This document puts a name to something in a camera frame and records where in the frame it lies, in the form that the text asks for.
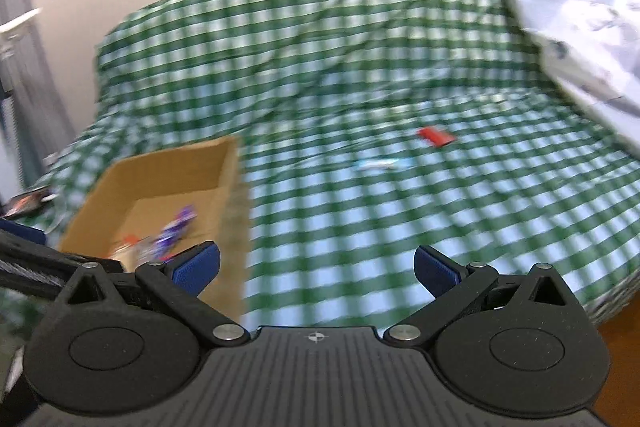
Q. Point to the light blue candy stick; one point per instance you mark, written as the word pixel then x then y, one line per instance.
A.
pixel 384 164

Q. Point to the green checkered sofa cover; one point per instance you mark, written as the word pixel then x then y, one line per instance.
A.
pixel 312 86

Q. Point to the small red snack packet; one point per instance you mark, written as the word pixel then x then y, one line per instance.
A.
pixel 436 137

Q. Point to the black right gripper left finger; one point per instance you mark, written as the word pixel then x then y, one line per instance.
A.
pixel 175 284

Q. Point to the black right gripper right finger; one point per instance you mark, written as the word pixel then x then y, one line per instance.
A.
pixel 457 291

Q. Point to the black smartphone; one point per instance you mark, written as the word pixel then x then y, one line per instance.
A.
pixel 27 203

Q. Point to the purple chocolate bar wrapper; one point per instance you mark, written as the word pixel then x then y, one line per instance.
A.
pixel 172 233

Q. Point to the white grey crumpled cloth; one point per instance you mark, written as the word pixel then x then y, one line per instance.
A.
pixel 590 49

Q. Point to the brown cardboard box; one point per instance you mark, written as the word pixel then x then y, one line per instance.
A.
pixel 139 195

